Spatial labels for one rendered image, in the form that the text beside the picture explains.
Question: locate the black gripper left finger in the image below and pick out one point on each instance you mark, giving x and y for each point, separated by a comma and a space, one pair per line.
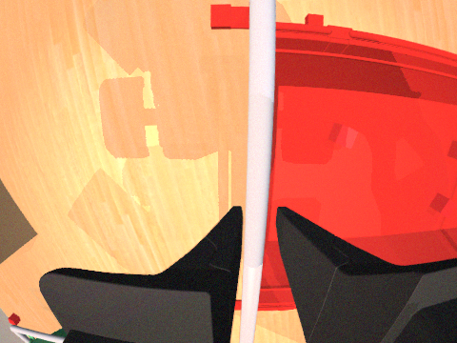
191, 302

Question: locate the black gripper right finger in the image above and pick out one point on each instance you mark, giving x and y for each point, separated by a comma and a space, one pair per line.
345, 295

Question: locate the red plastic tray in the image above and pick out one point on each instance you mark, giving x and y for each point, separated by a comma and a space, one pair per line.
401, 97

